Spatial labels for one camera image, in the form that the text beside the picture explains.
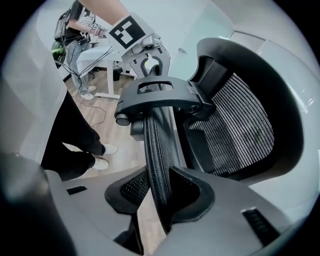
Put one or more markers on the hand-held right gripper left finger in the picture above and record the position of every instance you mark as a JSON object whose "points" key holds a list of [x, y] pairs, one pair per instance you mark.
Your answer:
{"points": [[82, 220]]}

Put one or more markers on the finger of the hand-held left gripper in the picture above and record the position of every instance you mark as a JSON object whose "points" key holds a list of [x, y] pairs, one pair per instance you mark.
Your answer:
{"points": [[165, 60], [138, 67]]}

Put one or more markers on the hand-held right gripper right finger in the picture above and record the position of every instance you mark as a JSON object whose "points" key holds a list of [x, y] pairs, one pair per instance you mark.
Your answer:
{"points": [[225, 225]]}

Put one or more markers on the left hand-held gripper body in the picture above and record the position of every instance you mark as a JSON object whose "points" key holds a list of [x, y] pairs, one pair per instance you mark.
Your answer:
{"points": [[125, 32]]}

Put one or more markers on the black mesh office chair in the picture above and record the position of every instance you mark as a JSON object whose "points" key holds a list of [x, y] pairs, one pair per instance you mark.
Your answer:
{"points": [[250, 125]]}

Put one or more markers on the person's left forearm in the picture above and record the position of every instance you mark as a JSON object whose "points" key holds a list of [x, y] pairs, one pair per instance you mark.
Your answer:
{"points": [[100, 10]]}

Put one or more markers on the black small bin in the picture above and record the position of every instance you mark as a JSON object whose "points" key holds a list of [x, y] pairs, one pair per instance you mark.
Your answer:
{"points": [[117, 74]]}

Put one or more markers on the white table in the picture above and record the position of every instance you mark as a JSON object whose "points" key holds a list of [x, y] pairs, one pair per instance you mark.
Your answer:
{"points": [[100, 53]]}

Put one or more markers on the frosted glass door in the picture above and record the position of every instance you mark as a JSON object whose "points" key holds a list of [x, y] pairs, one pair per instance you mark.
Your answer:
{"points": [[205, 25]]}

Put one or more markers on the person's white right shoe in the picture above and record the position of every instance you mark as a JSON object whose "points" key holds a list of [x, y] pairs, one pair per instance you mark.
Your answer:
{"points": [[101, 164]]}

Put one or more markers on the person's white shoe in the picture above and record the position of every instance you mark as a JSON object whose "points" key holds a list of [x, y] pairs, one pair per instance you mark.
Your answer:
{"points": [[101, 164], [110, 149]]}

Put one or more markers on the green and black bag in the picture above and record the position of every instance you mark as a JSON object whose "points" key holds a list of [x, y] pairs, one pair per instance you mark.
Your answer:
{"points": [[58, 51]]}

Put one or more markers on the person's white left shoe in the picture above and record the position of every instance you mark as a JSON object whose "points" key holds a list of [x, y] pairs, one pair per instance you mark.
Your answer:
{"points": [[110, 149]]}

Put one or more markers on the person's black trousers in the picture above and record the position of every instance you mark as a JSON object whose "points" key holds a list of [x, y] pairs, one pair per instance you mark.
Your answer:
{"points": [[77, 130]]}

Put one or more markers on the person's grey printed shirt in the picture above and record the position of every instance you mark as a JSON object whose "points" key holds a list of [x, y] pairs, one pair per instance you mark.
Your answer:
{"points": [[30, 100]]}

